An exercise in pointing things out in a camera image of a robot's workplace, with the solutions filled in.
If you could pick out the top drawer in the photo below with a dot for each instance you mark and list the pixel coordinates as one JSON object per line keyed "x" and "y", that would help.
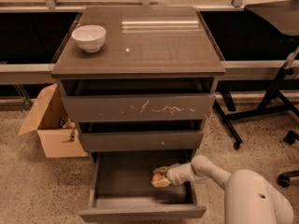
{"x": 108, "y": 100}

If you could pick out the dark brown drawer cabinet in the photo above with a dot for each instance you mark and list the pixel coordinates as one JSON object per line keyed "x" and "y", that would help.
{"x": 169, "y": 40}

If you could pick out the white ceramic bowl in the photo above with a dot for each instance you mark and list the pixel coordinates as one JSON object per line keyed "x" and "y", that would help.
{"x": 89, "y": 37}

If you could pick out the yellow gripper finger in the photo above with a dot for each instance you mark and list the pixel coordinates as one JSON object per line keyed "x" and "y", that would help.
{"x": 161, "y": 183}
{"x": 165, "y": 169}

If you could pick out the orange fruit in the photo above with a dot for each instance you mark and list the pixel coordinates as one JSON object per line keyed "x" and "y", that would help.
{"x": 157, "y": 177}

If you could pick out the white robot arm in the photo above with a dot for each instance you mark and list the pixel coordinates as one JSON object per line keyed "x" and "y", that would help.
{"x": 248, "y": 197}

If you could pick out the open bottom drawer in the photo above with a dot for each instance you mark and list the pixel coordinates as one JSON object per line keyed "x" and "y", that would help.
{"x": 121, "y": 188}

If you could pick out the cardboard box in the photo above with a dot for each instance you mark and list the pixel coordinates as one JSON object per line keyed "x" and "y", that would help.
{"x": 57, "y": 133}

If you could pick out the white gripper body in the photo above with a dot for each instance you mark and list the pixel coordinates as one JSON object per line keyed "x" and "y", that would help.
{"x": 174, "y": 174}

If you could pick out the middle drawer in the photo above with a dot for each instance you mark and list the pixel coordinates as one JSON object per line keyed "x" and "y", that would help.
{"x": 140, "y": 135}

